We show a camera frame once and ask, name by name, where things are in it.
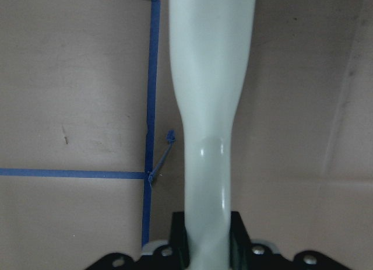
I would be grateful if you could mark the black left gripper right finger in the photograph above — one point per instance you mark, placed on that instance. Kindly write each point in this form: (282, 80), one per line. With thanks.
(239, 243)

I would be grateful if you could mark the pale green plastic dustpan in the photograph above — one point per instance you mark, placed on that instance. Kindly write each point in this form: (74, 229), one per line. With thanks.
(210, 42)

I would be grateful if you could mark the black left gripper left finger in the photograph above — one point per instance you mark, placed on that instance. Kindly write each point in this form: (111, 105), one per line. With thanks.
(178, 239)

